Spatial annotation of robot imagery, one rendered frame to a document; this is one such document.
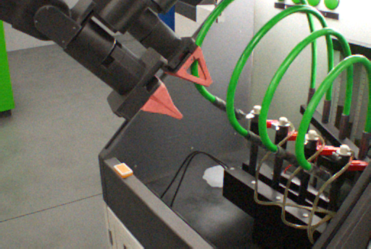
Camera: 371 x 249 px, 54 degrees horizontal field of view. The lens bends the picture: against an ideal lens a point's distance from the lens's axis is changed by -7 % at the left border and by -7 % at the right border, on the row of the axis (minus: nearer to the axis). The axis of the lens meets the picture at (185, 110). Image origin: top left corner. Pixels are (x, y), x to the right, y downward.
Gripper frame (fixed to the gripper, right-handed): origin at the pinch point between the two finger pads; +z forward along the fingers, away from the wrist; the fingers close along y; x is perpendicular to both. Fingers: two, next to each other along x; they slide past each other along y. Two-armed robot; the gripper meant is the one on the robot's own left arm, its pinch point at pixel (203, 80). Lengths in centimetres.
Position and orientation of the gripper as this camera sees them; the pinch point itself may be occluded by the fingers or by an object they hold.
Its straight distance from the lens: 76.3
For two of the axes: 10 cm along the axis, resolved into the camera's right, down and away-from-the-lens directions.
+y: -3.6, -1.5, 9.2
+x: -6.2, 7.8, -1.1
